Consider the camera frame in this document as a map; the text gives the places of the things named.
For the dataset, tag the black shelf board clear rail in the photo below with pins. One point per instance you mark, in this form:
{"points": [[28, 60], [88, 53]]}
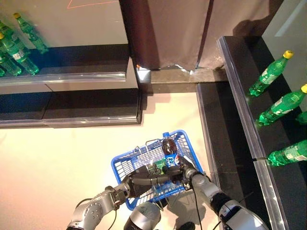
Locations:
{"points": [[259, 52], [287, 191]]}

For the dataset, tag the dark Pepsi bottle blue cap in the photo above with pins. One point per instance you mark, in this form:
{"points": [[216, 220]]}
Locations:
{"points": [[169, 148]]}

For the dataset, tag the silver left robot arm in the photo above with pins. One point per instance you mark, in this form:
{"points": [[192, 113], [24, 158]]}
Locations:
{"points": [[96, 208]]}

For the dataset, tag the blue plastic shopping basket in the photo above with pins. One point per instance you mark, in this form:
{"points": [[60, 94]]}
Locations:
{"points": [[120, 165]]}

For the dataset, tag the green Sprite bottle yellow cap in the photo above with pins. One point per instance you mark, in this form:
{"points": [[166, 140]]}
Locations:
{"points": [[287, 154], [19, 57], [159, 164], [9, 67], [6, 30], [266, 79], [280, 107], [302, 118]]}

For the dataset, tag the dark stone plinth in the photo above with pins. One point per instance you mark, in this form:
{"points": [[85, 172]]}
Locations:
{"points": [[172, 77]]}

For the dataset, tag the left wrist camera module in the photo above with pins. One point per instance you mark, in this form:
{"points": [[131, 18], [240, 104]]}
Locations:
{"points": [[120, 195]]}

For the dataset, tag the black side shelf board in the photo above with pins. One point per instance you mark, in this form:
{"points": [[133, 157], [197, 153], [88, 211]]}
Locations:
{"points": [[84, 57]]}

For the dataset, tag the black low base shelf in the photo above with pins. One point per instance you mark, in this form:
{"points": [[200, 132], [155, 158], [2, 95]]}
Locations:
{"points": [[223, 134]]}

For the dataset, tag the black side base shelf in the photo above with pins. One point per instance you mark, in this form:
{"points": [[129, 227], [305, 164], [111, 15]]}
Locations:
{"points": [[84, 105]]}

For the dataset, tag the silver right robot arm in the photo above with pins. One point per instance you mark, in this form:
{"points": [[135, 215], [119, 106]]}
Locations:
{"points": [[208, 189]]}

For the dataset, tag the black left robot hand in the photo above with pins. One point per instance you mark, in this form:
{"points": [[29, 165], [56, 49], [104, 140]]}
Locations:
{"points": [[141, 182]]}

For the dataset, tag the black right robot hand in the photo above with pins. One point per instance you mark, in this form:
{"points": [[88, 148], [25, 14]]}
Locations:
{"points": [[185, 175]]}

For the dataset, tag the brown curtain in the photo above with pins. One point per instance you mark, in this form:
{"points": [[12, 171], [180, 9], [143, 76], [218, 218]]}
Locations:
{"points": [[180, 28]]}

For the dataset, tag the grey left robot leg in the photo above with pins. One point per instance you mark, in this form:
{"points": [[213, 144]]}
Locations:
{"points": [[144, 215]]}

